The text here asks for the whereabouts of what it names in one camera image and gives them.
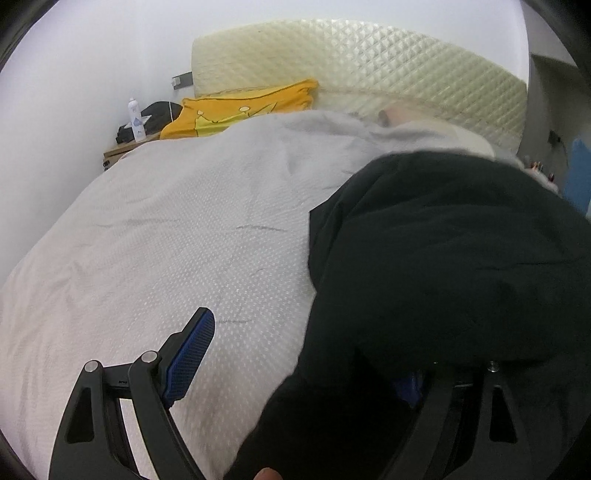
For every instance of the wooden nightstand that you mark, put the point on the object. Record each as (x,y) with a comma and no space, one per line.
(114,154)

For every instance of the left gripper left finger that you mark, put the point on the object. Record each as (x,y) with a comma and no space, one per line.
(92,441)

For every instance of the white spray bottle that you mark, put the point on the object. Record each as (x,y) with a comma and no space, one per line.
(136,121)

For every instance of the black garment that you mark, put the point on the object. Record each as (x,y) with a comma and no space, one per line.
(421,258)

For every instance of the light grey bed duvet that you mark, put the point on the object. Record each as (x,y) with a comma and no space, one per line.
(218,222)

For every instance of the black bag on nightstand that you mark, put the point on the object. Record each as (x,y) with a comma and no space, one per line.
(156,116)

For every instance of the left hand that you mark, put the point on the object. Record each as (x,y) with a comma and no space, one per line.
(268,474)

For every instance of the colourful items beside bed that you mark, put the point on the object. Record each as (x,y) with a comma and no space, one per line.
(536,169)

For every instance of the cream quilted headboard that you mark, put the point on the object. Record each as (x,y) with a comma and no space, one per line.
(362,68)

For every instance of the wall socket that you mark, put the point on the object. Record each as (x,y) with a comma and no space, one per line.
(181,81)

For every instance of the white and grey pillow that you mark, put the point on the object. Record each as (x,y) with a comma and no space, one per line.
(401,115)

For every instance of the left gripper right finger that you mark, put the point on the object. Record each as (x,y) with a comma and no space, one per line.
(481,421)

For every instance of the yellow pillow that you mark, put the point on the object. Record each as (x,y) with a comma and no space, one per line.
(209,115)

